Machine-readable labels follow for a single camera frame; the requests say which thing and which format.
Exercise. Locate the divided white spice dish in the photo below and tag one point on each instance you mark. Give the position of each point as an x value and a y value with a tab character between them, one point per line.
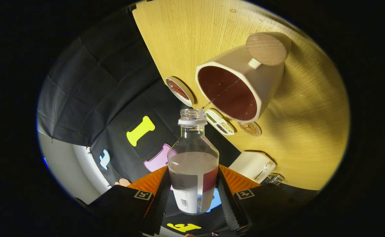
220	123

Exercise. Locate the wooden table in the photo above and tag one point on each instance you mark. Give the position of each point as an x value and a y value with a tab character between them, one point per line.
310	131

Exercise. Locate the red meat piece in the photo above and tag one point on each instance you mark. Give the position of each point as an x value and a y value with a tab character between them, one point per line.
178	90

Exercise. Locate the round wooden coaster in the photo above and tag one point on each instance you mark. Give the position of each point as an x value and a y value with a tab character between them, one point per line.
252	129

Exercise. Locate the cream toaster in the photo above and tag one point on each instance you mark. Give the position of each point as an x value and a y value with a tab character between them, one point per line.
250	164

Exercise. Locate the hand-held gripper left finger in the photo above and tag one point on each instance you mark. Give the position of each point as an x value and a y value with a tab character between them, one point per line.
157	207

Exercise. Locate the clear plastic juice bottle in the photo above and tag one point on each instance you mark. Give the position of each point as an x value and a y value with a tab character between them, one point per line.
192	164

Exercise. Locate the black backdrop cloth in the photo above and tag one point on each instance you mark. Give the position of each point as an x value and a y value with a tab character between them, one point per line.
97	82

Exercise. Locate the clear glass jar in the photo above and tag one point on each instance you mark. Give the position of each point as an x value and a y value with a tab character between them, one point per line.
274	179

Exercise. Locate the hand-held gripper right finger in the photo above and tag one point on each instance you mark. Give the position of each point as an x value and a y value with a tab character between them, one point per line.
227	204

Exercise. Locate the round white plate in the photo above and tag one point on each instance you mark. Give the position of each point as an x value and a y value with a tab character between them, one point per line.
187	93

